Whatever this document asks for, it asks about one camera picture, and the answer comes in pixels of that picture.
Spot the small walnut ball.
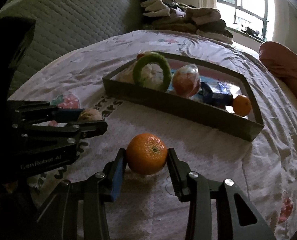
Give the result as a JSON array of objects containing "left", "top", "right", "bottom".
[{"left": 78, "top": 108, "right": 102, "bottom": 122}]

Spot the orange tangerine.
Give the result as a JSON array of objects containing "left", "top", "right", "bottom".
[
  {"left": 126, "top": 133, "right": 168, "bottom": 176},
  {"left": 233, "top": 95, "right": 252, "bottom": 117}
]

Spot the floral bed sheet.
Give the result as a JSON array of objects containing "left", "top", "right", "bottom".
[{"left": 12, "top": 30, "right": 297, "bottom": 239}]

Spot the dark cardboard tray box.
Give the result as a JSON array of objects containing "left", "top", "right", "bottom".
[{"left": 102, "top": 53, "right": 264, "bottom": 141}]

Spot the blue snack packet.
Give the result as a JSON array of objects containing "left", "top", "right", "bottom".
[{"left": 197, "top": 81, "right": 234, "bottom": 109}]

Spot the orange white snack bag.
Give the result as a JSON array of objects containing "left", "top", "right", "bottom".
[{"left": 172, "top": 64, "right": 201, "bottom": 98}]

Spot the grey quilted headboard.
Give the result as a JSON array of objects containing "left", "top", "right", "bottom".
[{"left": 0, "top": 0, "right": 140, "bottom": 94}]

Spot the pink quilted blanket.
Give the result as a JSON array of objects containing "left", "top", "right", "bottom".
[{"left": 258, "top": 41, "right": 297, "bottom": 117}]

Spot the pile of folded clothes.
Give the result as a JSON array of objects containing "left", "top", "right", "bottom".
[{"left": 139, "top": 0, "right": 233, "bottom": 44}]

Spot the window with dark frame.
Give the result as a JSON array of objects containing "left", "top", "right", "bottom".
[{"left": 217, "top": 0, "right": 275, "bottom": 42}]

